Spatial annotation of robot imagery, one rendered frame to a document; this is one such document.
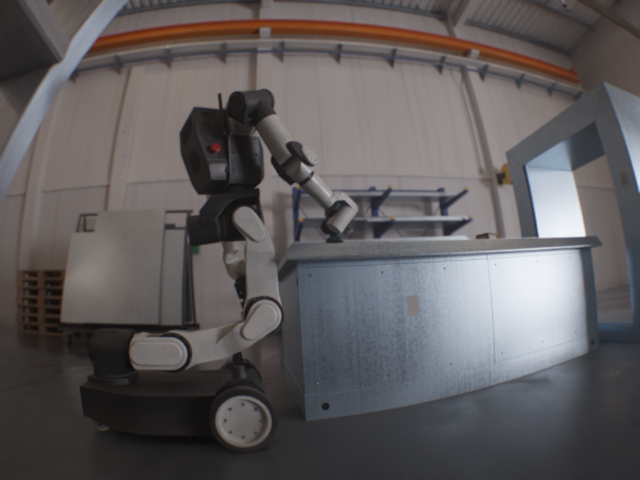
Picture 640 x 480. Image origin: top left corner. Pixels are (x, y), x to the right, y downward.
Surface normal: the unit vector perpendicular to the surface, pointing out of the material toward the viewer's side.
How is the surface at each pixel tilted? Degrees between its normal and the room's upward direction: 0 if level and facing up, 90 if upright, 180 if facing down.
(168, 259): 78
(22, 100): 92
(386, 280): 90
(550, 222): 90
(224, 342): 106
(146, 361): 90
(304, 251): 68
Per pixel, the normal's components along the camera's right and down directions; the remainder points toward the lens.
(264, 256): 0.22, 0.24
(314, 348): 0.18, -0.19
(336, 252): 0.15, -0.55
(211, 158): 0.59, -0.24
